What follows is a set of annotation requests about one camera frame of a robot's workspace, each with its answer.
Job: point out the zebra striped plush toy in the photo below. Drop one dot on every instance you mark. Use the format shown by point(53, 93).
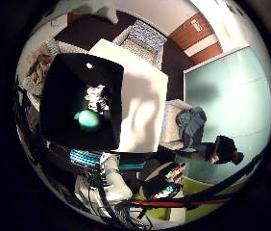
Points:
point(95, 96)

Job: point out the black square container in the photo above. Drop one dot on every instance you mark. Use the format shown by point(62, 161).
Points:
point(65, 106)

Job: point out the white speckled seat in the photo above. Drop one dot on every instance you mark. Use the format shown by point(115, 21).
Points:
point(169, 125)

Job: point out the teal storage drawers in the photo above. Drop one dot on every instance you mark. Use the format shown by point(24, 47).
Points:
point(132, 166)

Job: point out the blue cloth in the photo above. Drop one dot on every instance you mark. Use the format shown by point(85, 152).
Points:
point(190, 123)

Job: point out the teal parts organiser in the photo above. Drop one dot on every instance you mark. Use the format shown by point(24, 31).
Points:
point(84, 158)

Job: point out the box of colourful markers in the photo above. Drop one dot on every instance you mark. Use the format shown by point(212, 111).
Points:
point(166, 181)

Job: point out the blue patterned cushion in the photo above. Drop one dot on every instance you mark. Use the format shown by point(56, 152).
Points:
point(145, 43)

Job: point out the seated person with dark hair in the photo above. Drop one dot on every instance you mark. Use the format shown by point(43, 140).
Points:
point(223, 150)

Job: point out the yellow green floor mat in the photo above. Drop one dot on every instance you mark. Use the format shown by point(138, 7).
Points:
point(199, 191)

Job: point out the brown wooden door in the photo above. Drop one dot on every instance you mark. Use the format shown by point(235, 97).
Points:
point(199, 35)

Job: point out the beige crumpled cloth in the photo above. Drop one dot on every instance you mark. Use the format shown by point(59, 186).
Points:
point(39, 67)

